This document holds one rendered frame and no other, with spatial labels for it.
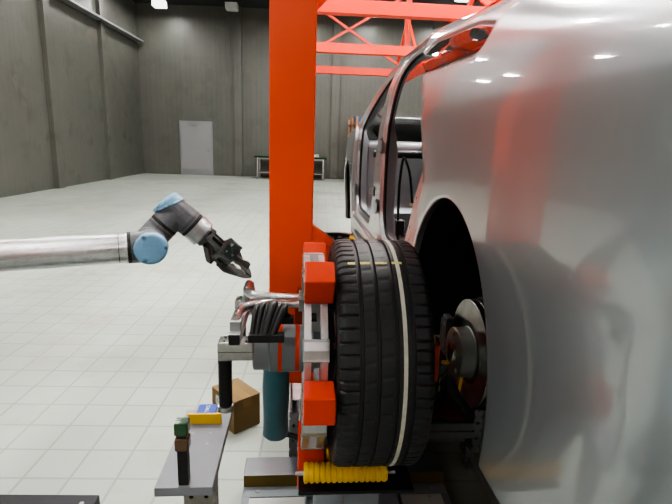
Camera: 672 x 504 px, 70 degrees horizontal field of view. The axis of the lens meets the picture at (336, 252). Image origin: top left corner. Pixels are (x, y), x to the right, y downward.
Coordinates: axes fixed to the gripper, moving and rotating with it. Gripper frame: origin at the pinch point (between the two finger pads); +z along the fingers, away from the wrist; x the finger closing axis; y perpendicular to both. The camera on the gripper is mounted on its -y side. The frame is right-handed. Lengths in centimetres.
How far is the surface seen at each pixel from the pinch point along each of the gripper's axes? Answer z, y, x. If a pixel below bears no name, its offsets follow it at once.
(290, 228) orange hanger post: 2.6, 0.4, 24.6
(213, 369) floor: 62, -158, -4
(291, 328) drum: 13.2, 26.3, -13.5
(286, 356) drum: 16.0, 27.9, -21.4
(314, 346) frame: 10, 51, -22
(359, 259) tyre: 8, 52, 4
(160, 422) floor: 42, -118, -48
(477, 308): 44, 60, 15
